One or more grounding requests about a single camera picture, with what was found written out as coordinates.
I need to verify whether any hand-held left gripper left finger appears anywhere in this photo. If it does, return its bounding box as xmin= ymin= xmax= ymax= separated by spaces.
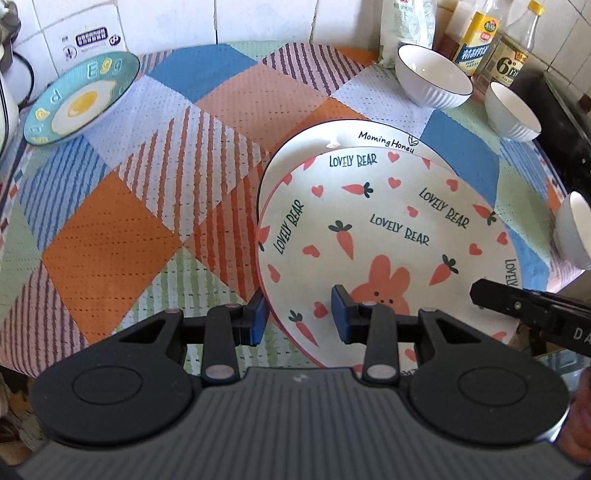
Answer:
xmin=119 ymin=292 xmax=269 ymax=386

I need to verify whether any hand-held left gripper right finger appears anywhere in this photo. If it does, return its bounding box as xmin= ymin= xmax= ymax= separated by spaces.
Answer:
xmin=331 ymin=285 xmax=506 ymax=386

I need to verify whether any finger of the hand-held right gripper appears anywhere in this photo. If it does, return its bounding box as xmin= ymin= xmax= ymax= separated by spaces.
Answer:
xmin=470 ymin=278 xmax=555 ymax=330

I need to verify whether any white ribbed bowl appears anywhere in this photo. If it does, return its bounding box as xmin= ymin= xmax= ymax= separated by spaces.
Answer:
xmin=484 ymin=82 xmax=543 ymax=142
xmin=554 ymin=191 xmax=591 ymax=271
xmin=395 ymin=44 xmax=474 ymax=110

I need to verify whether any bunny and carrot print plate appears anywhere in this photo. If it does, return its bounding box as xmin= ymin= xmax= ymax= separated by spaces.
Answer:
xmin=256 ymin=148 xmax=525 ymax=369

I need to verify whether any white plate with black rim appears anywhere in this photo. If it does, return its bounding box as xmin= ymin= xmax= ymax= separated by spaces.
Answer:
xmin=257 ymin=119 xmax=455 ymax=217

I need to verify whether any teal fried egg plate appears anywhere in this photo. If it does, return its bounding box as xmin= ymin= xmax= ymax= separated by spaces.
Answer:
xmin=23 ymin=51 xmax=141 ymax=147

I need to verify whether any checked striped tablecloth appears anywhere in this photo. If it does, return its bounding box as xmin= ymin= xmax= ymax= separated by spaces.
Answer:
xmin=0 ymin=41 xmax=591 ymax=370

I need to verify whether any black gas stove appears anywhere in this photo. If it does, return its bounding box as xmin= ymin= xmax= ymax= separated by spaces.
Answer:
xmin=540 ymin=74 xmax=591 ymax=195

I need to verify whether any clear vinegar bottle yellow cap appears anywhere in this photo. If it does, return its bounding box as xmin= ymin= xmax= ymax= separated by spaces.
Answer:
xmin=473 ymin=0 xmax=548 ymax=90

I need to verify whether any yellow label oil bottle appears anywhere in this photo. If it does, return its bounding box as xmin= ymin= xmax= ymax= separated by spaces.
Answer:
xmin=438 ymin=0 xmax=505 ymax=78

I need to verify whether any white powder bag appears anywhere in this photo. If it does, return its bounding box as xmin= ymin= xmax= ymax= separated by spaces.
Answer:
xmin=379 ymin=0 xmax=438 ymax=68

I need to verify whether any white appliance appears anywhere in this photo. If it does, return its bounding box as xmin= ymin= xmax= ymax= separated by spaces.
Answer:
xmin=0 ymin=69 xmax=20 ymax=155

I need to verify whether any black cable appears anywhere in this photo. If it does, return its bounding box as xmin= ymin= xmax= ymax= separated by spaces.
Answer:
xmin=13 ymin=50 xmax=37 ymax=104

